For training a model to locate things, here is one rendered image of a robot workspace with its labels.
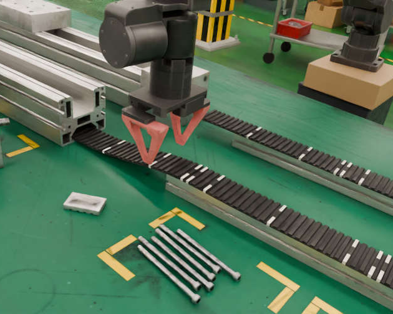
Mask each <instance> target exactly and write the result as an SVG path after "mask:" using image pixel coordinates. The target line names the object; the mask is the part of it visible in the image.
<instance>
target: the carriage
mask: <svg viewBox="0 0 393 314"><path fill-rule="evenodd" d="M0 21H3V22H6V23H8V24H10V25H13V26H16V27H18V28H21V29H24V30H26V31H29V32H31V33H34V32H41V31H44V32H47V33H49V34H52V35H55V29H59V28H63V27H70V26H71V10H70V9H68V8H65V7H62V6H58V5H55V4H52V3H49V2H46V1H43V0H0Z"/></svg>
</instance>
